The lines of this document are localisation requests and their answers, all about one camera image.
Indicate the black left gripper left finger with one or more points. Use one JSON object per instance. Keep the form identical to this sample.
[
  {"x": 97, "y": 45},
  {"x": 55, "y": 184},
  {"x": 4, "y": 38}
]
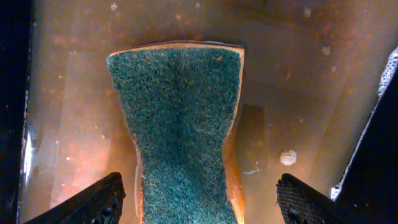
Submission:
[{"x": 100, "y": 203}]

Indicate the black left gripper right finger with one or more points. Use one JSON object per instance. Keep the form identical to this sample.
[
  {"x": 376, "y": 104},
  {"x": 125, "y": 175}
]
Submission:
[{"x": 300, "y": 203}]

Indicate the green orange sponge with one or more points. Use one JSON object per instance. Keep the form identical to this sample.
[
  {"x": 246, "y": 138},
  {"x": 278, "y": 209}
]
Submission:
[{"x": 180, "y": 102}]

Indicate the black rectangular water tray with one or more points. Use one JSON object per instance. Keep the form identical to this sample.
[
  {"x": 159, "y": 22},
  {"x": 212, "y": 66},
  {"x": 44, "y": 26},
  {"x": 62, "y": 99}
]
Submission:
[{"x": 311, "y": 76}]

